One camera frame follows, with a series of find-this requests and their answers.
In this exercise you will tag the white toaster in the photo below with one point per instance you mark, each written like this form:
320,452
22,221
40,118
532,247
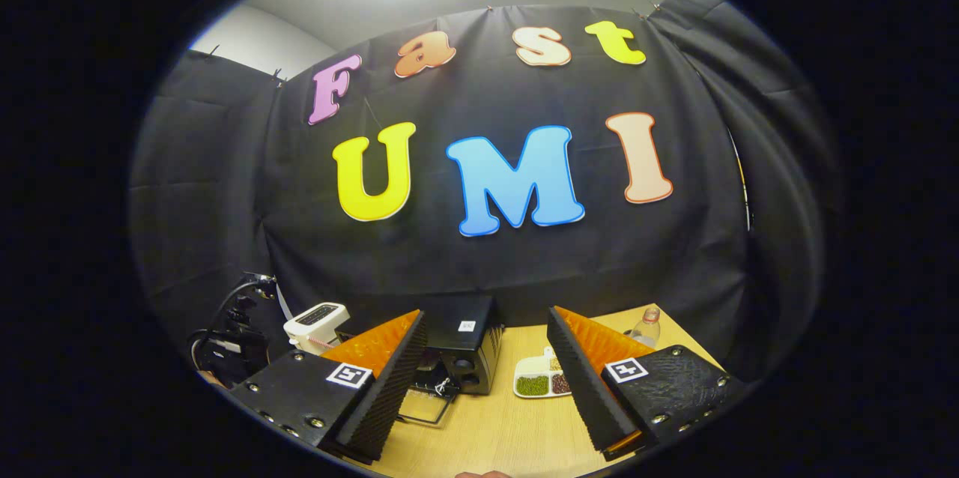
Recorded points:
300,328

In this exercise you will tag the black electric oven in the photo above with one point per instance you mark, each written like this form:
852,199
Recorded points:
449,313

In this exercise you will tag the black backdrop cloth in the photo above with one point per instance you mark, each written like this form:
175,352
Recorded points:
524,268

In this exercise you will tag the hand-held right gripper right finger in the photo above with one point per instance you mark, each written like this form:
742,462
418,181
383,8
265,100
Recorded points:
584,395

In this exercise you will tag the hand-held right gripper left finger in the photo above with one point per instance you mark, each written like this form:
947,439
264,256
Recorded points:
389,395

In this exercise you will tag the white divided dish of beans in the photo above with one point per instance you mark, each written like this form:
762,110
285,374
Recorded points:
532,386

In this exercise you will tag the pink striped stick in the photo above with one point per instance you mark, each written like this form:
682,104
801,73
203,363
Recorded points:
320,343

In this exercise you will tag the clear water bottle red label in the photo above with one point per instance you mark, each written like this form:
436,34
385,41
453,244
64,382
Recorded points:
646,332

